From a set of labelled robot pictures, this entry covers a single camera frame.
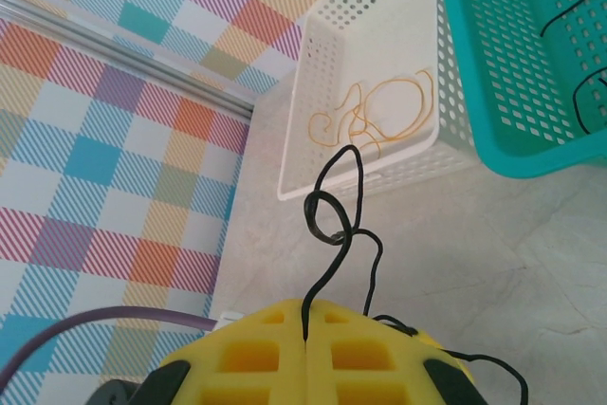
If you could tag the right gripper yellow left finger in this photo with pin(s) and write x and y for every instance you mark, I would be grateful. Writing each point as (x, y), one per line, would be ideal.
(246, 376)

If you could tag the teal plastic basket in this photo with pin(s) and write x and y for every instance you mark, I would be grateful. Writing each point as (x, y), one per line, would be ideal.
(521, 165)

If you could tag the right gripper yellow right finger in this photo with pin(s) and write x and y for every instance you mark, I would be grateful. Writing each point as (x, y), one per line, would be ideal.
(360, 376)

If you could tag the opaque white plastic basket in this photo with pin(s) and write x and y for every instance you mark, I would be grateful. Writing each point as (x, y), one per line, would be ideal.
(332, 172)

